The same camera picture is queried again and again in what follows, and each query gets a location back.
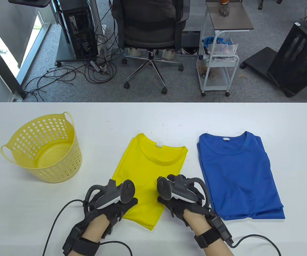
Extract person's right hand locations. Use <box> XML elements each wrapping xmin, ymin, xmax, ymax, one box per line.
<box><xmin>157</xmin><ymin>185</ymin><xmax>215</xmax><ymax>228</ymax></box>

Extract person's right forearm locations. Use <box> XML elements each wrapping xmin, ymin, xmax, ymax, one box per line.
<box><xmin>183</xmin><ymin>209</ymin><xmax>235</xmax><ymax>256</ymax></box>

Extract person's left hand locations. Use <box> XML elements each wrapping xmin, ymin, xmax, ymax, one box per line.
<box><xmin>83</xmin><ymin>198</ymin><xmax>138</xmax><ymax>239</ymax></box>

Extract bundle of black floor cables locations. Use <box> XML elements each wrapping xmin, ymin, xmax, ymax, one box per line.
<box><xmin>23</xmin><ymin>0</ymin><xmax>124</xmax><ymax>102</ymax></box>

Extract blue t-shirt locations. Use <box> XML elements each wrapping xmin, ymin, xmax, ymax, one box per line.
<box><xmin>223</xmin><ymin>207</ymin><xmax>286</xmax><ymax>221</ymax></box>
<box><xmin>197</xmin><ymin>131</ymin><xmax>284</xmax><ymax>219</ymax></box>

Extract brown side table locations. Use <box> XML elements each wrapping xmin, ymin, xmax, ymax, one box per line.
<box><xmin>205</xmin><ymin>0</ymin><xmax>254</xmax><ymax>32</ymax></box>

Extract yellow t-shirt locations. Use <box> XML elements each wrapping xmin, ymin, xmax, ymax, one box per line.
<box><xmin>112</xmin><ymin>133</ymin><xmax>188</xmax><ymax>231</ymax></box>

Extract white rolling cart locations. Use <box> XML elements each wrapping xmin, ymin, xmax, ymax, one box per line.
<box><xmin>197</xmin><ymin>29</ymin><xmax>240</xmax><ymax>97</ymax></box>

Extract brown fuzzy item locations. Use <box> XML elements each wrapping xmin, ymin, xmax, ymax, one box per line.
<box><xmin>197</xmin><ymin>60</ymin><xmax>210</xmax><ymax>78</ymax></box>

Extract black computer tower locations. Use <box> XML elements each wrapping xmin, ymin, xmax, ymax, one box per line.
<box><xmin>59</xmin><ymin>0</ymin><xmax>99</xmax><ymax>59</ymax></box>

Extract yellow perforated laundry basket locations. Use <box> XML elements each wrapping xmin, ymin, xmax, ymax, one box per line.
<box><xmin>0</xmin><ymin>111</ymin><xmax>82</xmax><ymax>184</ymax></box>

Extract black rolling platform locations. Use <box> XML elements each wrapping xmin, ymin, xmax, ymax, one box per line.
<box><xmin>240</xmin><ymin>47</ymin><xmax>279</xmax><ymax>78</ymax></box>

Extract blue cloth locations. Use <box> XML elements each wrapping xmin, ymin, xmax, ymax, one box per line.
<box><xmin>202</xmin><ymin>37</ymin><xmax>224</xmax><ymax>48</ymax></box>

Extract black mesh computer case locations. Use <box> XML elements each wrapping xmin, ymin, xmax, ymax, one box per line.
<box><xmin>267</xmin><ymin>20</ymin><xmax>307</xmax><ymax>98</ymax></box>

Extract silver desk column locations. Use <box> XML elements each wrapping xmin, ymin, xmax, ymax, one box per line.
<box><xmin>89</xmin><ymin>0</ymin><xmax>108</xmax><ymax>58</ymax></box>

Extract black and white hand controller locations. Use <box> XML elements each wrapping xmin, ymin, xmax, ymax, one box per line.
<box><xmin>84</xmin><ymin>179</ymin><xmax>135</xmax><ymax>211</ymax></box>
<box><xmin>157</xmin><ymin>175</ymin><xmax>211</xmax><ymax>210</ymax></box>

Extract black braided cable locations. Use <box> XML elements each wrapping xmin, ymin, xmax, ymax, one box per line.
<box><xmin>100</xmin><ymin>241</ymin><xmax>133</xmax><ymax>256</ymax></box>
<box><xmin>232</xmin><ymin>234</ymin><xmax>282</xmax><ymax>256</ymax></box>
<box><xmin>43</xmin><ymin>199</ymin><xmax>86</xmax><ymax>256</ymax></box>

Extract grey computer trolley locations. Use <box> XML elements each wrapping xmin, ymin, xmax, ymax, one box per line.
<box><xmin>55</xmin><ymin>24</ymin><xmax>108</xmax><ymax>67</ymax></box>

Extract black desk top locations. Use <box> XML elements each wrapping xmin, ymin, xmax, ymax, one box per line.
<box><xmin>8</xmin><ymin>0</ymin><xmax>53</xmax><ymax>8</ymax></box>

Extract clear plastic bags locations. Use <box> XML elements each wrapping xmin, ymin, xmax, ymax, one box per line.
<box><xmin>208</xmin><ymin>42</ymin><xmax>239</xmax><ymax>58</ymax></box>

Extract black box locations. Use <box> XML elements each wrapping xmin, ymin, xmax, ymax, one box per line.
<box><xmin>182</xmin><ymin>31</ymin><xmax>201</xmax><ymax>49</ymax></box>

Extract black wrist strap with module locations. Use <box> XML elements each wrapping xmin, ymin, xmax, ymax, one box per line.
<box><xmin>194</xmin><ymin>216</ymin><xmax>234</xmax><ymax>249</ymax></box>
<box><xmin>62</xmin><ymin>227</ymin><xmax>100</xmax><ymax>256</ymax></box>

